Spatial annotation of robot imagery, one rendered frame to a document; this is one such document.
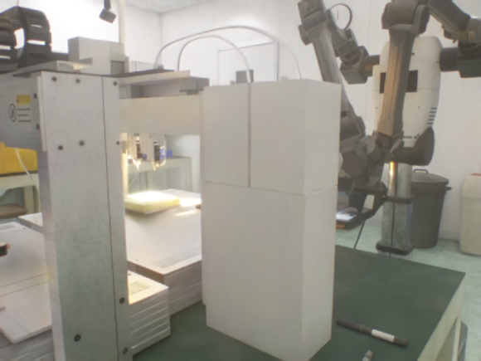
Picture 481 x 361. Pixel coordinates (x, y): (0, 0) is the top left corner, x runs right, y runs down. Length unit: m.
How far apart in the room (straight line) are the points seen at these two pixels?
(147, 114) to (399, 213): 1.09
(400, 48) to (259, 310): 0.79
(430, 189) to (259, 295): 3.11
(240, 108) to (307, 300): 0.34
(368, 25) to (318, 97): 3.88
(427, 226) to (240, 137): 3.25
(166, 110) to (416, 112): 0.98
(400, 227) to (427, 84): 0.56
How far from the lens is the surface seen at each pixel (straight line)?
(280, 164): 0.61
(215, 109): 0.70
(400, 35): 1.16
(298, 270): 0.64
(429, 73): 1.58
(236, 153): 0.66
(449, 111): 4.15
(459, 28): 1.43
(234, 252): 0.71
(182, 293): 0.85
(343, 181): 1.01
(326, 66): 1.15
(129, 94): 1.00
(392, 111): 1.22
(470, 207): 3.80
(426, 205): 3.74
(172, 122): 0.87
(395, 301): 0.98
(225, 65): 5.44
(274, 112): 0.62
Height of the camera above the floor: 1.16
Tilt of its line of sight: 9 degrees down
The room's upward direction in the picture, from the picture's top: straight up
